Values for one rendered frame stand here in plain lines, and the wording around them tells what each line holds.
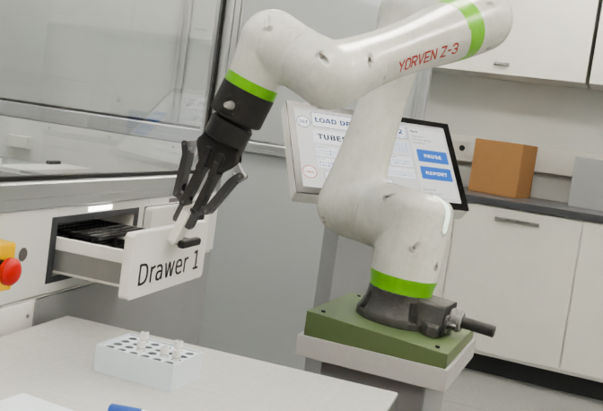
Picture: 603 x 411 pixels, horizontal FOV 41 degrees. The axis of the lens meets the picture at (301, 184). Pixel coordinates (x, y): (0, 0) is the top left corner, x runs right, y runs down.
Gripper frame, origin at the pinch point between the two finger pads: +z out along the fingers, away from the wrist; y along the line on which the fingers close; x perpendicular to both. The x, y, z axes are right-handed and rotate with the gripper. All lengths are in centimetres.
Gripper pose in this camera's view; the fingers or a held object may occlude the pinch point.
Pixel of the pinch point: (181, 224)
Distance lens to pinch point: 141.4
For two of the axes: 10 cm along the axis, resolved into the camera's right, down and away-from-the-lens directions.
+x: 3.0, -0.4, 9.5
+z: -4.5, 8.7, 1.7
